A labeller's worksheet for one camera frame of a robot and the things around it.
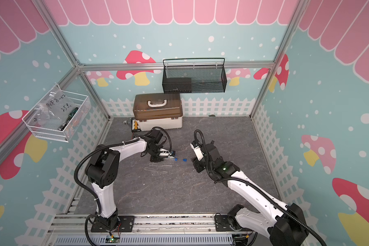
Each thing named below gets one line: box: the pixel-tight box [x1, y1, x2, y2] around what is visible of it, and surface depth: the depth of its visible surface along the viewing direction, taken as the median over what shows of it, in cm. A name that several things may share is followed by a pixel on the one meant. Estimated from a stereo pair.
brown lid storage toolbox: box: [132, 92, 183, 132], surface depth 102 cm
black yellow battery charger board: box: [131, 117, 141, 133], surface depth 114 cm
